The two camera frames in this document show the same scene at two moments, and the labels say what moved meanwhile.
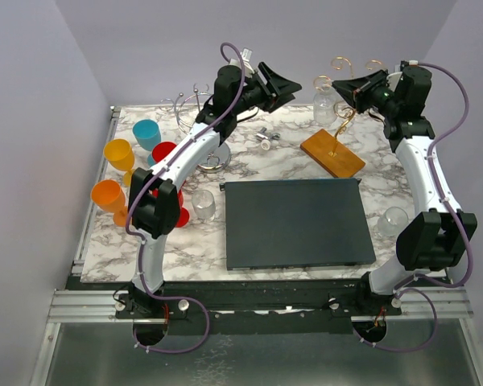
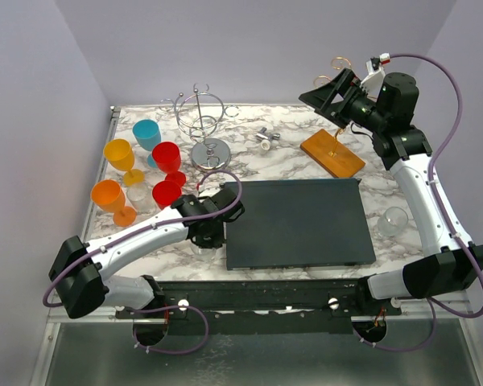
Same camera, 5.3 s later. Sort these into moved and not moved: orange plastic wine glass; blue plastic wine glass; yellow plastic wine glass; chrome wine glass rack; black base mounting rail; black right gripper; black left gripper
Moved: black left gripper; black right gripper
Not moved: black base mounting rail; blue plastic wine glass; chrome wine glass rack; yellow plastic wine glass; orange plastic wine glass
